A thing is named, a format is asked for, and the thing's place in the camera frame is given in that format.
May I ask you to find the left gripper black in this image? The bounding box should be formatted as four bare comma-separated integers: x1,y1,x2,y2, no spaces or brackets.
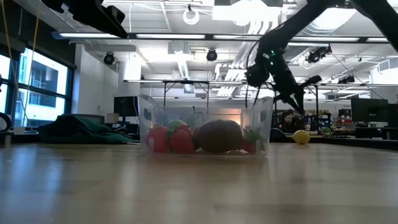
74,0,129,40

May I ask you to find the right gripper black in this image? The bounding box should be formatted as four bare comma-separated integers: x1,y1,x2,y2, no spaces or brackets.
244,55,323,116

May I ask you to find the yellow plastic lemon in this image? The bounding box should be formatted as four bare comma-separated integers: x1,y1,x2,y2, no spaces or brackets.
291,129,311,145

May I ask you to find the red plastic strawberry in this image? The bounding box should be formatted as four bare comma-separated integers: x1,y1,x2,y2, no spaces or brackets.
169,124,196,155
239,126,267,154

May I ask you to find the brown plastic kiwi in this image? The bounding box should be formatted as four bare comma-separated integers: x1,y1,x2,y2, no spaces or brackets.
196,119,244,154

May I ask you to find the clear plastic tupperware container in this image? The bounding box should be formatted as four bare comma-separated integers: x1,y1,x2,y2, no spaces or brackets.
137,94,274,157

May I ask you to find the green plastic lime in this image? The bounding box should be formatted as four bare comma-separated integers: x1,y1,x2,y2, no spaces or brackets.
165,119,188,131

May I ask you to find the bright red plastic cherry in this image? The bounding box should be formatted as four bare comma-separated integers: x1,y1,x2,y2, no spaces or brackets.
145,125,170,154

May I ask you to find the person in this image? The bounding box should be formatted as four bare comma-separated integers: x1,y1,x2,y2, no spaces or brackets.
278,108,307,133

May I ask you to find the black computer monitor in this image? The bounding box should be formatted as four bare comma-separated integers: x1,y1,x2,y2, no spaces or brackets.
113,95,140,118
350,98,389,123

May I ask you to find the large office window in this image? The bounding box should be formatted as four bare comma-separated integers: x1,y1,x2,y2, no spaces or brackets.
0,46,75,128

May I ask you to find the dark green cloth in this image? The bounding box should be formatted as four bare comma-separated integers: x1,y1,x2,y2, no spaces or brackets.
37,113,141,145

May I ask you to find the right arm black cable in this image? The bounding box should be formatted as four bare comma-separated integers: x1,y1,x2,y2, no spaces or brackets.
244,40,264,108

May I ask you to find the black aluminium table frame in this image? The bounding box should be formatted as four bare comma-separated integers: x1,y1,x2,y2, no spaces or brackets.
0,130,398,152

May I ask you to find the white ceiling ring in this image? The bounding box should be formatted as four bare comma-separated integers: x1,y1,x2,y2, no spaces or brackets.
182,8,200,26

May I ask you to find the thin yellow cord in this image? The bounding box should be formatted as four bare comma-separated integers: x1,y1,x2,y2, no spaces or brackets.
1,0,20,127
23,11,41,127

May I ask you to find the black metal table frame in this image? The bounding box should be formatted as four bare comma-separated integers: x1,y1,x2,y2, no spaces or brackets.
161,80,211,108

